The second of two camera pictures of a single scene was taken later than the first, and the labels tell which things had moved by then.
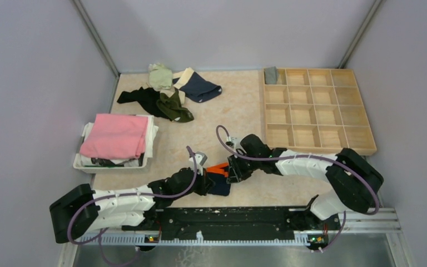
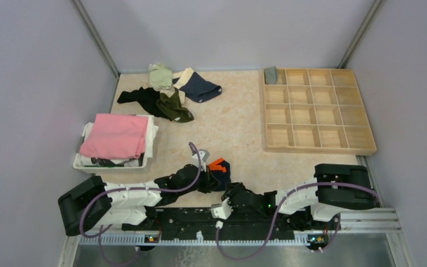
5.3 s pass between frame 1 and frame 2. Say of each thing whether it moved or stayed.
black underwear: stayed
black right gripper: moved
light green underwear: stayed
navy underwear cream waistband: stayed
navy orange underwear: moved
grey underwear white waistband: stayed
